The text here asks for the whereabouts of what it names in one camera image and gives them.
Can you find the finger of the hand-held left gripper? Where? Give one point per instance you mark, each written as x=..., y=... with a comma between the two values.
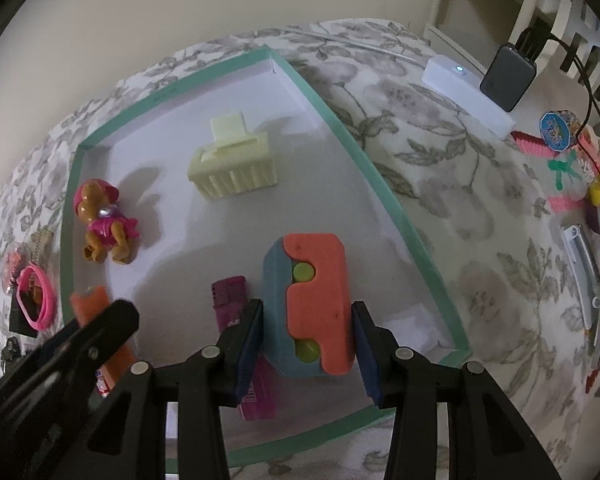
x=80, y=340

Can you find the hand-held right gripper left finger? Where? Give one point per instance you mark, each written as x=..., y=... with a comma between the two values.
x=245, y=355

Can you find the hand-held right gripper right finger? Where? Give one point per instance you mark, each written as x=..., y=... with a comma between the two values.
x=367, y=355

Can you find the pink smartwatch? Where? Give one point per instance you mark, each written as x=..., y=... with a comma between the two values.
x=51, y=300

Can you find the purple lighter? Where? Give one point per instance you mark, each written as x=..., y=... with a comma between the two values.
x=227, y=300

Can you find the orange blue fidget toy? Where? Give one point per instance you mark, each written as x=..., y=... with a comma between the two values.
x=315, y=300

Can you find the clear round pink case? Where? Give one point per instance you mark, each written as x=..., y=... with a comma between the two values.
x=14, y=262

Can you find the pink puppy toy figure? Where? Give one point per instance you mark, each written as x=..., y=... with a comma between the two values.
x=105, y=220

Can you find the teal cardboard box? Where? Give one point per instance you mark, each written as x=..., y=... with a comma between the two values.
x=330, y=185

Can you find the cream hair claw clip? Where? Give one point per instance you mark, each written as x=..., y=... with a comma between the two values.
x=230, y=165

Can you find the gold patterned lighter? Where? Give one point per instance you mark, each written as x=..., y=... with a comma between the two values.
x=41, y=247

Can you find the green ribbon bow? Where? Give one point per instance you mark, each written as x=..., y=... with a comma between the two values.
x=560, y=167

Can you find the white power adapter box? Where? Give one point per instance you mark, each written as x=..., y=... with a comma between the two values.
x=460, y=90

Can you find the round blue tin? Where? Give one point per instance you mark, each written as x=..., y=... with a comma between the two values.
x=557, y=130

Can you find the dark grey power bank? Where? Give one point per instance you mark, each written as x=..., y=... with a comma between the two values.
x=507, y=77

